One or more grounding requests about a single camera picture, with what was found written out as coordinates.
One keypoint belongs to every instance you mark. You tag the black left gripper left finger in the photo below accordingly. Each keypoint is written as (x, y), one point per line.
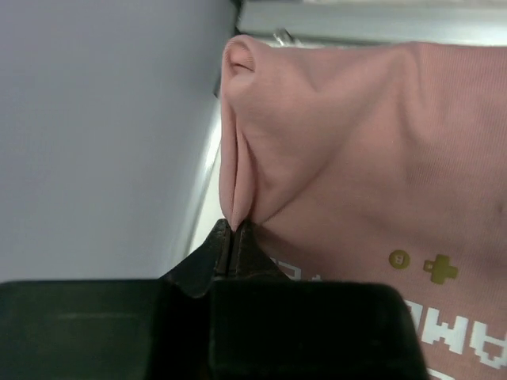
(113, 328)

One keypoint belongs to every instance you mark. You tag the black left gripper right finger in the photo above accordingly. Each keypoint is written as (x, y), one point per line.
(264, 325)

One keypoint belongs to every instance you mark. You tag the pink t shirt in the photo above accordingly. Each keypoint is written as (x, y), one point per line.
(379, 164)

